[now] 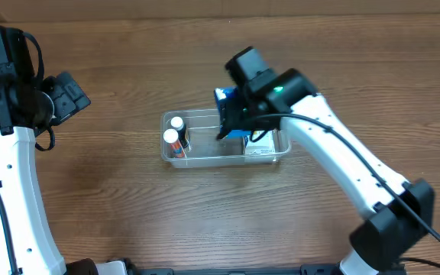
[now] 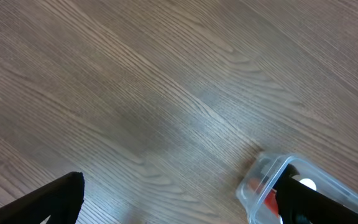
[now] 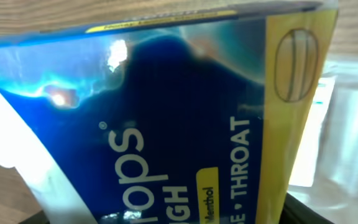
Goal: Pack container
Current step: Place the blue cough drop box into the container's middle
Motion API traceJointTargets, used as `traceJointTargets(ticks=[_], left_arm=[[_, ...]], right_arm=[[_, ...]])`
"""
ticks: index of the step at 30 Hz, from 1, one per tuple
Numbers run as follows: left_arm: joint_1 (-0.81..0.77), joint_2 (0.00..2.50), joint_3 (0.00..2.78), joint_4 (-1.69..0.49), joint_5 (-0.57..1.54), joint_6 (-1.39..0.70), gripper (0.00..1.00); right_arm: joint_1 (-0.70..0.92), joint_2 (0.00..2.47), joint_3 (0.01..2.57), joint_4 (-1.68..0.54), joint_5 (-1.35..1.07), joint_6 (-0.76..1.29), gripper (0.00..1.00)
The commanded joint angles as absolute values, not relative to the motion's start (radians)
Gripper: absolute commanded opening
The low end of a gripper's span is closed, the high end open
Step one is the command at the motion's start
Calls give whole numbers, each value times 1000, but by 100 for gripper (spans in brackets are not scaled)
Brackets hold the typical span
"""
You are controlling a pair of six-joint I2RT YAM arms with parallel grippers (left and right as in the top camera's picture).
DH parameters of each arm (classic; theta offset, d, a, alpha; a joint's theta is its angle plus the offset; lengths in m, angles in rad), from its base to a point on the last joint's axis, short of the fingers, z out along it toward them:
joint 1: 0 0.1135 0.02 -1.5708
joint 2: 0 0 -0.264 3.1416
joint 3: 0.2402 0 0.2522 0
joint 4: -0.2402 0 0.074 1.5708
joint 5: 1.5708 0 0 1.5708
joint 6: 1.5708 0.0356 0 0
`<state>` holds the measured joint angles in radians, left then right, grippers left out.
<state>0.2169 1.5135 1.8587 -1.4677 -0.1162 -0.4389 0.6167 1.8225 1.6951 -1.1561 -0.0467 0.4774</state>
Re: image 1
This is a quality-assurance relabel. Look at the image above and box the white medicine box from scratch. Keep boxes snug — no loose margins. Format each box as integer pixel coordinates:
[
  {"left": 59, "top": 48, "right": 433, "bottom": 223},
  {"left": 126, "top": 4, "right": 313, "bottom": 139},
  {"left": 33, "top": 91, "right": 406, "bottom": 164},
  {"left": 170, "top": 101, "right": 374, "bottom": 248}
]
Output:
[{"left": 244, "top": 131, "right": 276, "bottom": 155}]

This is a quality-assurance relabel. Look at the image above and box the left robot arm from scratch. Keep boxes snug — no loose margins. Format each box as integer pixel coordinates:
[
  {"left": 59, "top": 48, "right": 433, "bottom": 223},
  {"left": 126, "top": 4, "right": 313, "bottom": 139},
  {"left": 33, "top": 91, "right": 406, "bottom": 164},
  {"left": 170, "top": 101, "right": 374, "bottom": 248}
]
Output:
[{"left": 0, "top": 26, "right": 128, "bottom": 275}]

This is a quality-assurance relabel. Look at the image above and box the orange tube white cap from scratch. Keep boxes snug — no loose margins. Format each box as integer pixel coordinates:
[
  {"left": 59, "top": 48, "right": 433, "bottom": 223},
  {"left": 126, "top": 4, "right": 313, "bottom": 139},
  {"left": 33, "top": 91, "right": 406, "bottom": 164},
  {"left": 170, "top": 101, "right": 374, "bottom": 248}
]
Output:
[{"left": 163, "top": 128, "right": 186, "bottom": 158}]

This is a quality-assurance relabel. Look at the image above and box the dark bottle white cap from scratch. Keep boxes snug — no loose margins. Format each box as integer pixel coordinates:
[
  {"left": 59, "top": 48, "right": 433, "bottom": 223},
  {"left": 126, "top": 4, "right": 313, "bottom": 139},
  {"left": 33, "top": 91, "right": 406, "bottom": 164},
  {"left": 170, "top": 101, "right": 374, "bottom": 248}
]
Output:
[{"left": 170, "top": 116, "right": 189, "bottom": 149}]

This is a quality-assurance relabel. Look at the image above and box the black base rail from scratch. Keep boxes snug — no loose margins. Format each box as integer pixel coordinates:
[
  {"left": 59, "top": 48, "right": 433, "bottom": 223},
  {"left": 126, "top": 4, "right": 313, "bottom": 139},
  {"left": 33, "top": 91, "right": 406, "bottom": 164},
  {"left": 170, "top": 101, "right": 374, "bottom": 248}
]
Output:
[{"left": 120, "top": 259, "right": 407, "bottom": 275}]

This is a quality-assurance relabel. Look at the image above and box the blue yellow lozenge box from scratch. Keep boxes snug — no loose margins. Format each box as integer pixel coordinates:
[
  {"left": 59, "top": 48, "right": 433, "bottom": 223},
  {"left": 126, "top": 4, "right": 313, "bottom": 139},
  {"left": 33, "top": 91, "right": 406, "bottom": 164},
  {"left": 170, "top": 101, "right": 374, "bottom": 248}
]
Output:
[{"left": 213, "top": 87, "right": 251, "bottom": 140}]

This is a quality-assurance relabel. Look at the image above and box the clear plastic container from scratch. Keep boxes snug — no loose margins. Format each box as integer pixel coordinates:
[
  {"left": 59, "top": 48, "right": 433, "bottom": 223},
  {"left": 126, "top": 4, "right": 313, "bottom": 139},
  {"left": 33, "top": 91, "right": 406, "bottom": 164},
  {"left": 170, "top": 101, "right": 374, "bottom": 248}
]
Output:
[{"left": 160, "top": 109, "right": 291, "bottom": 168}]

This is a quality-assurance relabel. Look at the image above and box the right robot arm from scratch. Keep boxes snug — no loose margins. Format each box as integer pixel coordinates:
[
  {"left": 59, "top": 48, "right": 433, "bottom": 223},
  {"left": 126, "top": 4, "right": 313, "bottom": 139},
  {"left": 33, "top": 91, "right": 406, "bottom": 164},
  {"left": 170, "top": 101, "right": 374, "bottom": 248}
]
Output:
[{"left": 218, "top": 47, "right": 435, "bottom": 274}]

